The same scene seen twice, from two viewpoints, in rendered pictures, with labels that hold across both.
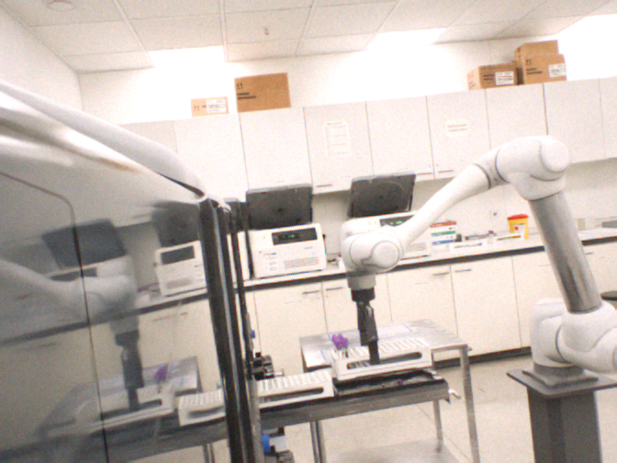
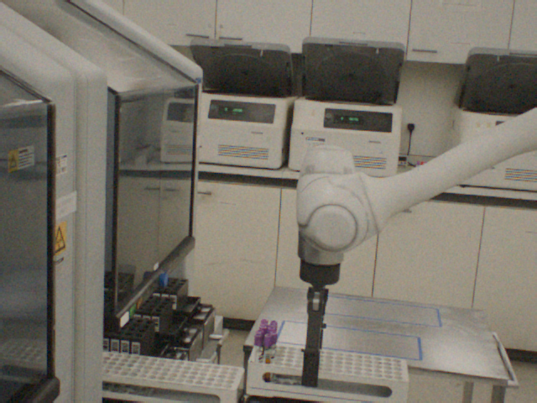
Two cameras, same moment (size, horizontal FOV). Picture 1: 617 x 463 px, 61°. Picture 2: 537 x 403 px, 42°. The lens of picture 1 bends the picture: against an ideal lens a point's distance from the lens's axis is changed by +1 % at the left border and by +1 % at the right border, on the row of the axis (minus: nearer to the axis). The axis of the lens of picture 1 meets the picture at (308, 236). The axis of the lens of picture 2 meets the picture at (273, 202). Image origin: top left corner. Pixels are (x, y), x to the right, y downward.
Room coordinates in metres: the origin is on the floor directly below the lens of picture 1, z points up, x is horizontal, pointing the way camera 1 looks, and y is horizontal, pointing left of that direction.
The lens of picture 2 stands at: (0.36, -0.35, 1.48)
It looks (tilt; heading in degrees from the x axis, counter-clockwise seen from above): 12 degrees down; 14
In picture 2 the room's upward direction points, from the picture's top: 4 degrees clockwise
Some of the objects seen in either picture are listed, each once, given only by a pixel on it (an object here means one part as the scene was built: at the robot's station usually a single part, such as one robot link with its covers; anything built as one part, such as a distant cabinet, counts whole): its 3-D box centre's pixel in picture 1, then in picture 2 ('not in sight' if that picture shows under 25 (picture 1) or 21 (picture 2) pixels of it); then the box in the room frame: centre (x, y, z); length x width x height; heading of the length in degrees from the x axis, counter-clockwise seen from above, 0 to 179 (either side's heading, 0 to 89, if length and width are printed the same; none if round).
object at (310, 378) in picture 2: (374, 352); (310, 368); (1.55, -0.15, 0.93); 0.03 x 0.01 x 0.07; 97
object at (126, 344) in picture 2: not in sight; (133, 340); (1.70, 0.27, 0.85); 0.12 x 0.02 x 0.06; 7
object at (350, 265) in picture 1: (358, 244); (326, 189); (1.59, -0.15, 1.25); 0.13 x 0.11 x 0.16; 13
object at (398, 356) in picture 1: (380, 357); (327, 376); (1.60, -0.18, 0.89); 0.30 x 0.10 x 0.06; 97
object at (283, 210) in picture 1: (283, 229); (348, 105); (4.18, 0.20, 1.24); 0.62 x 0.56 x 0.69; 8
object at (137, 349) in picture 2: not in sight; (143, 341); (1.70, 0.25, 0.85); 0.12 x 0.02 x 0.06; 8
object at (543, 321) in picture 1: (555, 330); not in sight; (1.77, -0.81, 0.87); 0.18 x 0.16 x 0.22; 13
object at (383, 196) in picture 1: (385, 216); (510, 117); (4.29, -0.65, 1.25); 0.62 x 0.56 x 0.69; 7
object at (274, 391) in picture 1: (283, 392); (165, 384); (1.56, 0.14, 0.83); 0.30 x 0.10 x 0.06; 97
